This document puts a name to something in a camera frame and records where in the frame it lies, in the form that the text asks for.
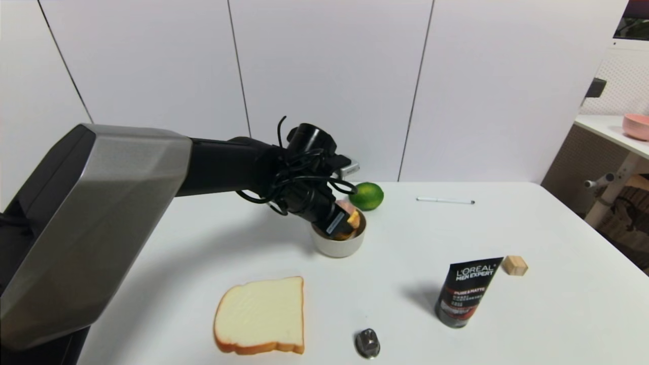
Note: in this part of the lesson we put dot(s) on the brown wicker chair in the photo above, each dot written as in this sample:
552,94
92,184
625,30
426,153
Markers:
634,205

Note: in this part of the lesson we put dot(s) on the brown perforated panel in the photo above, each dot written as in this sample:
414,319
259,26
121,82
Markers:
578,162

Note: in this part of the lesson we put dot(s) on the white bread slice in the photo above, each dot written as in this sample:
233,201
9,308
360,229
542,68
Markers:
261,314

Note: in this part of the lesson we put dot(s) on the grey and black left robot arm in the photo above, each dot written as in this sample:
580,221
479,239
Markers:
101,203

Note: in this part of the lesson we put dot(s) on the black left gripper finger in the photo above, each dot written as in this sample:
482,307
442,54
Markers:
350,227

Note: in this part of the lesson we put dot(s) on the black face wash tube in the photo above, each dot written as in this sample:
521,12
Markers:
464,294

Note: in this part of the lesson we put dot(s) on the white pen with black cap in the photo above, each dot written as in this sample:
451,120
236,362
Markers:
445,201

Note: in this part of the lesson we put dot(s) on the brown bun with yellow filling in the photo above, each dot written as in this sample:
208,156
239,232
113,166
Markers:
354,218

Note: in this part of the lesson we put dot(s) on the white side table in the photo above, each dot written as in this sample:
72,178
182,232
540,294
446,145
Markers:
606,129

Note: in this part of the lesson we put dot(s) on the white pegboard panel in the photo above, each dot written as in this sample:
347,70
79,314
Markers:
621,81

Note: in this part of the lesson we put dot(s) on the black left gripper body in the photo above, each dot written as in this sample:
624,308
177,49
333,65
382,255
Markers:
336,222

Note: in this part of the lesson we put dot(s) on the small wooden cube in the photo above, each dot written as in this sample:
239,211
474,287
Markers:
515,265

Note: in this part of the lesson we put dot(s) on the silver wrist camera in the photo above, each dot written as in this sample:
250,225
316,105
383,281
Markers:
350,166

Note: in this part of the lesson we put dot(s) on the small silver metal object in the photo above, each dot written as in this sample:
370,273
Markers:
367,343

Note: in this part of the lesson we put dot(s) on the green lime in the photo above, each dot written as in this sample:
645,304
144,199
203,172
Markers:
369,196

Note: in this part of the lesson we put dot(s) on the black wall device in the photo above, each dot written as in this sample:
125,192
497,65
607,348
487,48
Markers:
595,87

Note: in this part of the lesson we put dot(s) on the pink bowl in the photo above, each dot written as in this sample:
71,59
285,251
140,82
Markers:
636,127

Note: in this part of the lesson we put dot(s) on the beige round bowl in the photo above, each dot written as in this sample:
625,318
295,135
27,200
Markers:
339,248

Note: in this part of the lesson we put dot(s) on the dark monitor screen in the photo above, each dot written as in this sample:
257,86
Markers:
634,28

